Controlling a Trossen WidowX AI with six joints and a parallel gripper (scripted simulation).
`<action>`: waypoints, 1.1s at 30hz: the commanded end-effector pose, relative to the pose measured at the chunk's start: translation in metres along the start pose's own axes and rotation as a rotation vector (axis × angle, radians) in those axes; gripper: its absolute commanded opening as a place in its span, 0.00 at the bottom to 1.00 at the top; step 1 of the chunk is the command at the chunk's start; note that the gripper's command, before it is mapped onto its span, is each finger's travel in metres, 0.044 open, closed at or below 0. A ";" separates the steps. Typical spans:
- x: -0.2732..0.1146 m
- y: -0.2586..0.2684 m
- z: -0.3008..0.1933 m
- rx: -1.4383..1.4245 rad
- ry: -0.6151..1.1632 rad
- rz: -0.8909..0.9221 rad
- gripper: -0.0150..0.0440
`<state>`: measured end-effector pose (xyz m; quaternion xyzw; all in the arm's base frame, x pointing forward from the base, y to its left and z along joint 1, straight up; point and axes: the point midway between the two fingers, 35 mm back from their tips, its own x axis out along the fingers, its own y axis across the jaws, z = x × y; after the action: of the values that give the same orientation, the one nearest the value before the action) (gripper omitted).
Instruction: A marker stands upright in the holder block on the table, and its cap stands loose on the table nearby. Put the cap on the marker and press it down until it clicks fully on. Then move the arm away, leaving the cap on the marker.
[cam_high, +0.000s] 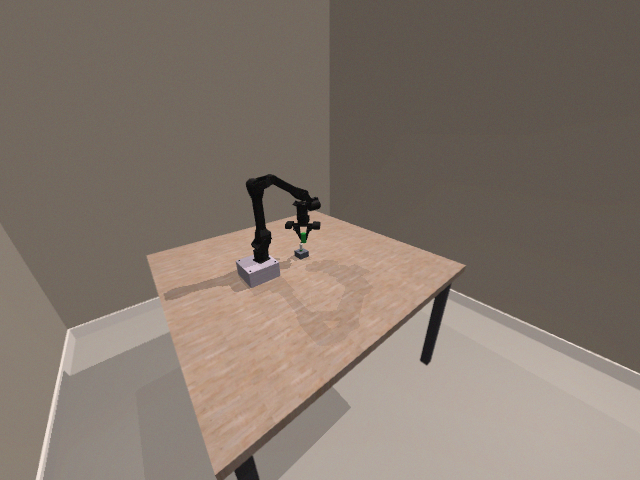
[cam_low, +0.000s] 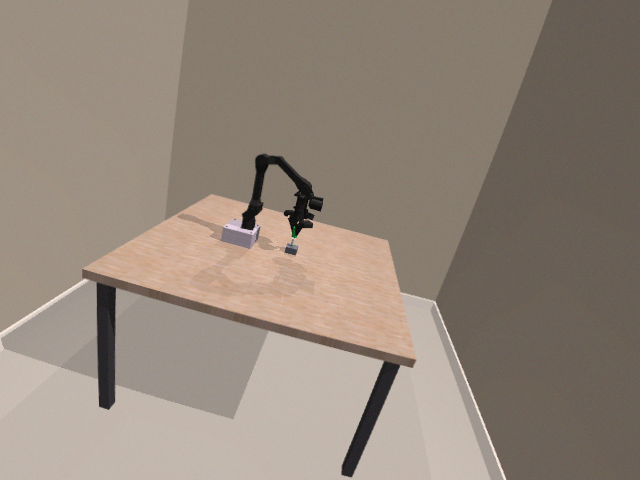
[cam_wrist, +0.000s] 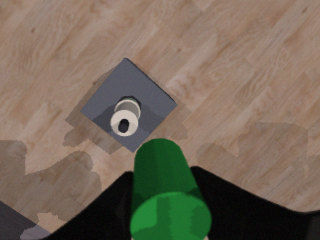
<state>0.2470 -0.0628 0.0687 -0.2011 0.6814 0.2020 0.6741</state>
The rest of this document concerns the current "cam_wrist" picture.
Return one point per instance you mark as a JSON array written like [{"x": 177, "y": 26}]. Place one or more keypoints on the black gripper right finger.
[{"x": 240, "y": 215}]

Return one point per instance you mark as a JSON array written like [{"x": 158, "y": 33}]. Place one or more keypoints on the green cylinder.
[{"x": 166, "y": 201}]

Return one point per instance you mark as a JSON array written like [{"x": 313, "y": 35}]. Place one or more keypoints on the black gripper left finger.
[{"x": 106, "y": 218}]

